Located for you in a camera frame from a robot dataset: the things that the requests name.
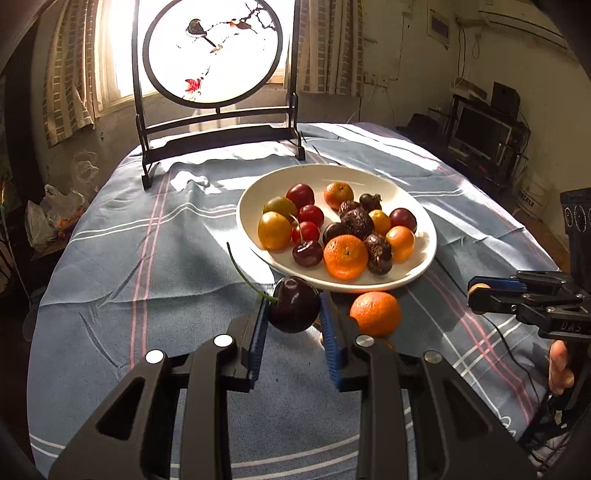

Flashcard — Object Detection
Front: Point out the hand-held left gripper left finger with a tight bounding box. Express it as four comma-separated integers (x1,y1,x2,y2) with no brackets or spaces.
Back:
48,298,271,480

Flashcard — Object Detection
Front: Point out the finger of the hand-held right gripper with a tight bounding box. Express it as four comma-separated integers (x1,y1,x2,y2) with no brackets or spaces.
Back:
468,293,585,319
467,271,577,296

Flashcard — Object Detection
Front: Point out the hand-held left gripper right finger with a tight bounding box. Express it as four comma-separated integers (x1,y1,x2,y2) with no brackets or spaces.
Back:
320,292,539,480

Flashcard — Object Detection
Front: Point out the red cherry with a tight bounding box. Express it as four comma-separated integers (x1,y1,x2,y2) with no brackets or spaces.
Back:
389,208,417,233
298,204,325,227
292,240,325,268
291,220,321,245
285,183,315,208
226,242,321,334

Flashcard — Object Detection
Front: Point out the greenish yellow tangerine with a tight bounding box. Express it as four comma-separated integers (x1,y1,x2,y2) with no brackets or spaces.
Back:
263,196,298,219

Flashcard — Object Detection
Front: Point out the white ceramic plate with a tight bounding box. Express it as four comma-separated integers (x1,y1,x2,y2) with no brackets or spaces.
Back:
236,164,438,294

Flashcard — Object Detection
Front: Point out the person's right hand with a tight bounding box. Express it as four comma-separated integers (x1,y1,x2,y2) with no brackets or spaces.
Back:
549,340,575,395

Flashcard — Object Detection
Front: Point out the white bucket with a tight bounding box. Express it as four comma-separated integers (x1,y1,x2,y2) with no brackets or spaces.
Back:
512,178,552,215

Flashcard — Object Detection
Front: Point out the black television set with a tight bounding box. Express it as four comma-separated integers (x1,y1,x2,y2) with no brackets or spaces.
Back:
445,92,532,185

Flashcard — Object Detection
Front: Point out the blue striped tablecloth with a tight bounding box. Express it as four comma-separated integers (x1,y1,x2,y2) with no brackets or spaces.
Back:
28,122,568,480

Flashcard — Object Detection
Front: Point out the black monitor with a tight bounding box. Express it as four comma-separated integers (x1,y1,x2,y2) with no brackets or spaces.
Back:
450,102,513,160

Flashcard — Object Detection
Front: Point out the black speaker box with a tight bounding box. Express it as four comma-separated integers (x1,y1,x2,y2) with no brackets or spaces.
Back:
490,82,522,118

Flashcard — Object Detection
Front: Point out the clear plastic bag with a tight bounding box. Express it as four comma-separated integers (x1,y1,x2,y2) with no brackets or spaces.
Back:
71,150,100,190

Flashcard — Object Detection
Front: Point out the white air conditioner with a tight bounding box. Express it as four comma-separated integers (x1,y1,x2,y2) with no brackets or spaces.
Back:
478,0,568,49

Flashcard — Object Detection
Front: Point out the white plastic bag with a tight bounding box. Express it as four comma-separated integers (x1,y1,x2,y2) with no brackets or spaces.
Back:
25,185,88,252

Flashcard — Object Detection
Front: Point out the checked beige curtain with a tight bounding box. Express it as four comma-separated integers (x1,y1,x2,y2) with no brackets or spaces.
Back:
295,0,365,97
42,0,100,148

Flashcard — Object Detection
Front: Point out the round bird painting table screen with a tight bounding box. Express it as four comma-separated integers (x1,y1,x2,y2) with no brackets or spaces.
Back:
131,0,306,191

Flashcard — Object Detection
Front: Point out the bright window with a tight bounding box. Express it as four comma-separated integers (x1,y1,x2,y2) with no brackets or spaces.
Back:
95,0,301,112

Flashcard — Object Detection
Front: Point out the black cable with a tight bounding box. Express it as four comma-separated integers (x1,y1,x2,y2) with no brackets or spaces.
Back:
478,311,552,404

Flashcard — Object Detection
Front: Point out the small framed wall panel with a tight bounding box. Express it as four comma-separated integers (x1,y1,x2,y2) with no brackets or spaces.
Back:
427,9,451,47

